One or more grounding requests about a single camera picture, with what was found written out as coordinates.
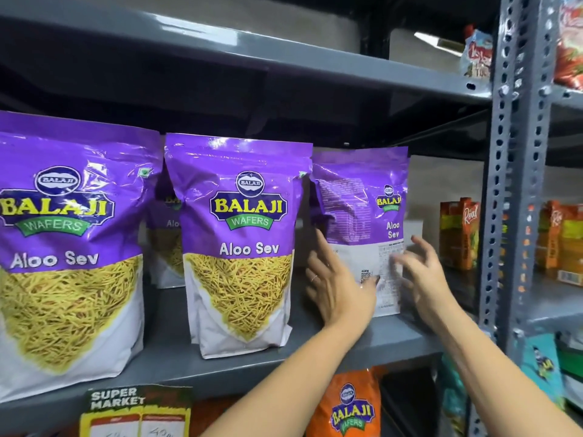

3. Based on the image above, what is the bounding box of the green snack packet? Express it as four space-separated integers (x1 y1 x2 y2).
557 345 583 408

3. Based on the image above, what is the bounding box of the person's right forearm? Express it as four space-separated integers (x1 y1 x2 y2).
417 305 583 437

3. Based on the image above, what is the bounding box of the person's right hand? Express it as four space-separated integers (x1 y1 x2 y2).
391 235 452 329

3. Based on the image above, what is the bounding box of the orange juice carton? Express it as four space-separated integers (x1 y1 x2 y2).
536 200 564 270
439 197 481 272
557 206 583 287

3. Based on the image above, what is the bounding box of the person's left forearm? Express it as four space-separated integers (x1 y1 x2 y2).
200 316 380 437

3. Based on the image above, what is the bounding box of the yellow green shelf price label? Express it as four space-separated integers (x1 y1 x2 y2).
79 384 193 437

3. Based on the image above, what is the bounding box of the red white snack packet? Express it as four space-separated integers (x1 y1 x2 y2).
459 25 494 80

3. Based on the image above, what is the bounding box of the person's left hand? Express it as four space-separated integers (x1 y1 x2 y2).
304 227 381 334

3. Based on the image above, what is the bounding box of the teal cartoon snack packet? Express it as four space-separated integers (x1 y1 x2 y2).
518 334 566 411

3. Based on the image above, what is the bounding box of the grey metal shelving rack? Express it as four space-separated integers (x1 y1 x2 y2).
510 0 583 437
0 0 520 437

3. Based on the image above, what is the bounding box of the orange snack pouch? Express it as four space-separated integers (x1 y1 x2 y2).
318 369 383 437

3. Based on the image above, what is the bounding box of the large purple snack pouch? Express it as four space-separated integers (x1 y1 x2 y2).
0 111 164 404

